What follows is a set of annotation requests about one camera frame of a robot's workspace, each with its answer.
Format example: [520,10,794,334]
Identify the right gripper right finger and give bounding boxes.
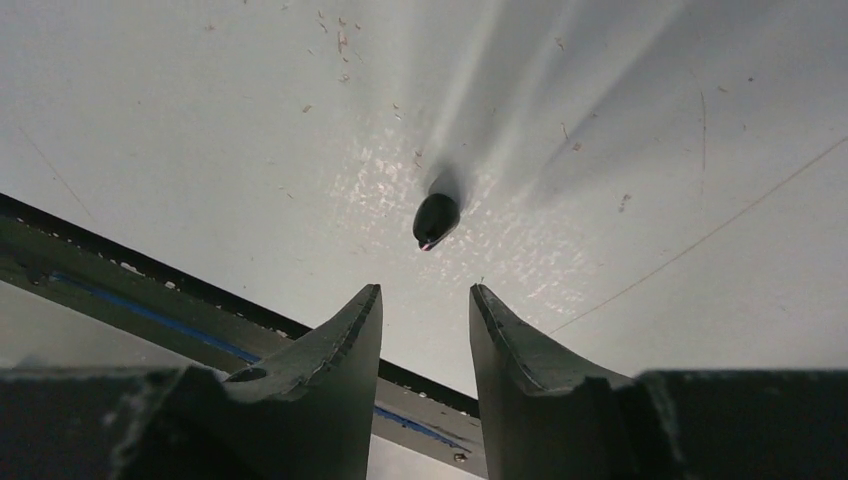
[469,284,847,479]

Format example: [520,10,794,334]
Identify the black earbud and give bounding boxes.
[412,193,460,251]

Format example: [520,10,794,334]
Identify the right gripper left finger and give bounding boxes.
[1,284,383,479]

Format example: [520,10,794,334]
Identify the aluminium frame rail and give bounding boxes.
[1,196,486,479]

